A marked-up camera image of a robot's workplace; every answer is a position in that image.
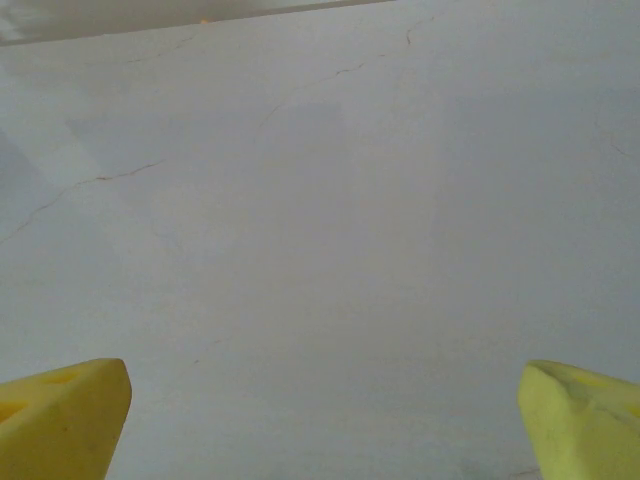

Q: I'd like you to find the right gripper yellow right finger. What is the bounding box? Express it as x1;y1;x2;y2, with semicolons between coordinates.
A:
516;359;640;480

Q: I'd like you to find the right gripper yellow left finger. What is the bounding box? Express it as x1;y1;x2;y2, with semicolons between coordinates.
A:
0;357;134;480

